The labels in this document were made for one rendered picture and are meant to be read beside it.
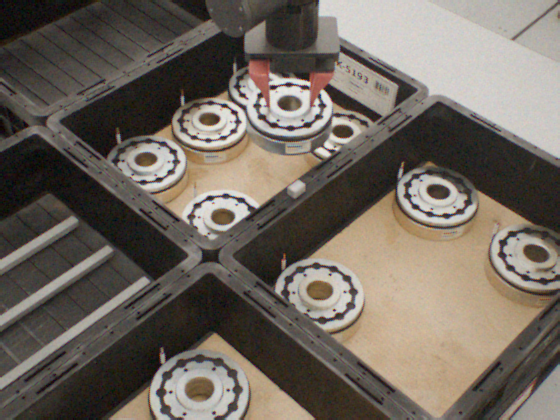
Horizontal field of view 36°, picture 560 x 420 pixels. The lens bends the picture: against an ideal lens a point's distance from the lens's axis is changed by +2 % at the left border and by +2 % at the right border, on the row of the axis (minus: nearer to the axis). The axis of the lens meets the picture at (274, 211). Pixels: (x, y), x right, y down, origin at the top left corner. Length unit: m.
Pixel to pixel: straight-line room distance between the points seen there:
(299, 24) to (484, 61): 0.74
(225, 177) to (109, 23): 0.39
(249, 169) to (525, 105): 0.57
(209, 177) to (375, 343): 0.33
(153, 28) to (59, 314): 0.56
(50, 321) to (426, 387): 0.42
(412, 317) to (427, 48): 0.72
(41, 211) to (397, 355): 0.47
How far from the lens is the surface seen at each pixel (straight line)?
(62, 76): 1.31
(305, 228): 1.00
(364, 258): 1.04
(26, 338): 0.99
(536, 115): 1.50
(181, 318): 0.90
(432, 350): 0.97
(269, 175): 1.13
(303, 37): 0.92
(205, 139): 1.13
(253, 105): 1.01
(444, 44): 1.62
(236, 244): 0.91
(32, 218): 1.10
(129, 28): 1.39
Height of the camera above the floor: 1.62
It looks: 47 degrees down
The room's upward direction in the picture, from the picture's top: 3 degrees clockwise
